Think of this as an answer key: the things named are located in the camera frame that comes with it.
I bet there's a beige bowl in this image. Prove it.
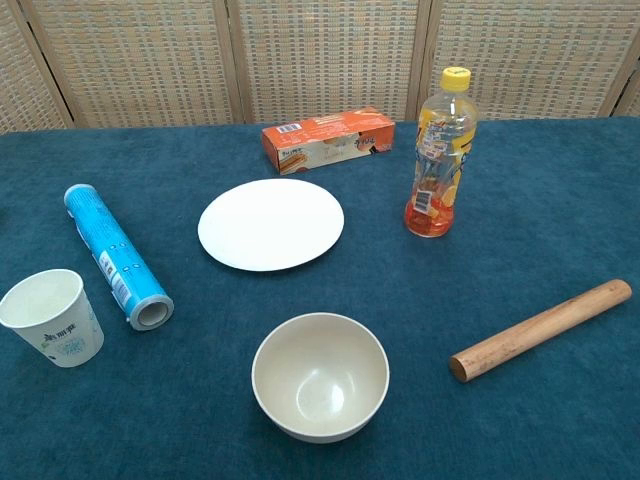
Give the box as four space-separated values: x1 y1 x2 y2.
251 312 391 444

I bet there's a white paper cup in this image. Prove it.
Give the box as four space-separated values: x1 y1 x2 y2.
0 268 105 369

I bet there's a white round plate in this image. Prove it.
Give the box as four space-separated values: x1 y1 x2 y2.
197 178 346 273

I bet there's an orange cardboard box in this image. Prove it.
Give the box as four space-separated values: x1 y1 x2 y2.
261 105 396 176

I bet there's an orange drink bottle yellow cap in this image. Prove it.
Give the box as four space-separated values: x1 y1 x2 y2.
403 66 479 239

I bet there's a woven folding screen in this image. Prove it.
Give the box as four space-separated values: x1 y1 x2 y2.
0 0 640 135

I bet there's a blue cylindrical wrap roll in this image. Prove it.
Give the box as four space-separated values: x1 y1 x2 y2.
63 183 175 332

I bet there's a teal table cloth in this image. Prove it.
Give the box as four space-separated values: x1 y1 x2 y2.
0 115 640 480

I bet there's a wooden rolling pin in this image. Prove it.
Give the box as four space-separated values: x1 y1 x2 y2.
449 278 633 384

